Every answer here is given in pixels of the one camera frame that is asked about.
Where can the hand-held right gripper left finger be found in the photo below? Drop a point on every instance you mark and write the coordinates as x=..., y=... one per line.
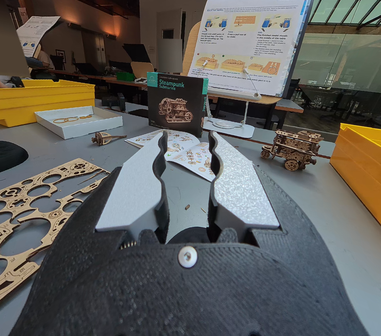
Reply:
x=131, y=193

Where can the thin wooden stick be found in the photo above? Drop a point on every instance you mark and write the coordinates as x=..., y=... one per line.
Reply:
x=90, y=177

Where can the wooden parts sheet round holes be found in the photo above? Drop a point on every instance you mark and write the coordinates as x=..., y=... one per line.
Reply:
x=9, y=278

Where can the yellow plastic bin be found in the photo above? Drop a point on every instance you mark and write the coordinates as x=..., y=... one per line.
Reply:
x=44, y=98
x=357, y=163

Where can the framed wall picture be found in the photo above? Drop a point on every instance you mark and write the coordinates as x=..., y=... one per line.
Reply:
x=60, y=55

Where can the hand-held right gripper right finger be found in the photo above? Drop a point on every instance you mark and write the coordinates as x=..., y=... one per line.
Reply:
x=241, y=190

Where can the green plastic bin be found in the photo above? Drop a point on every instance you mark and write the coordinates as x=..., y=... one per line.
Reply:
x=125, y=76

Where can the assembled wooden model vehicle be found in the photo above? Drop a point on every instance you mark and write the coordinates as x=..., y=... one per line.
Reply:
x=291, y=148

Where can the large printed instruction sheet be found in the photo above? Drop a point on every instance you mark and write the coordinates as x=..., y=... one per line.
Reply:
x=253, y=44

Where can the black round pad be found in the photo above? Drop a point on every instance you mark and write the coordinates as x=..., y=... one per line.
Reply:
x=12, y=156

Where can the white cardboard tray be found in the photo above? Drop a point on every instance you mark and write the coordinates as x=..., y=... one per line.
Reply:
x=89, y=128

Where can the distant printed instruction sheet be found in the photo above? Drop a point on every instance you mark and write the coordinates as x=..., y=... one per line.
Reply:
x=35, y=32

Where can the open assembly instruction booklet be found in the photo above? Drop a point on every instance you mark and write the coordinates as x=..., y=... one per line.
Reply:
x=184, y=157

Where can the wooden spindle sub-assembly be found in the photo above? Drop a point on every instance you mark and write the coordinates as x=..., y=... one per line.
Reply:
x=102, y=137

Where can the dark model kit box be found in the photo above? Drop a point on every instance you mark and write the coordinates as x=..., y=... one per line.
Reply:
x=175, y=110

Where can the black board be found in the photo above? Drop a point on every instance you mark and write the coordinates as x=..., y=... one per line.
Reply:
x=137, y=53

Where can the background desk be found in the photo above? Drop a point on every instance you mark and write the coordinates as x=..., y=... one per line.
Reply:
x=293, y=105

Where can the black electronic device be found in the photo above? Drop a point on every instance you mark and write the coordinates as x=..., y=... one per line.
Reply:
x=114, y=100

